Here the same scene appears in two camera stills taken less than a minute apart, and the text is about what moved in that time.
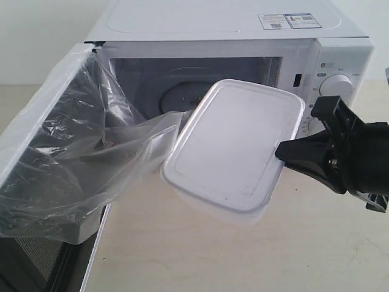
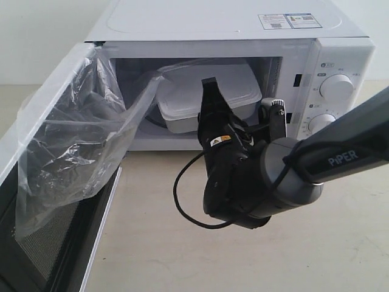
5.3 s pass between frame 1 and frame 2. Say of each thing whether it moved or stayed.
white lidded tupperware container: moved
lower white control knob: stayed
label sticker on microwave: stayed
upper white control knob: stayed
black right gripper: moved
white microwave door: stayed
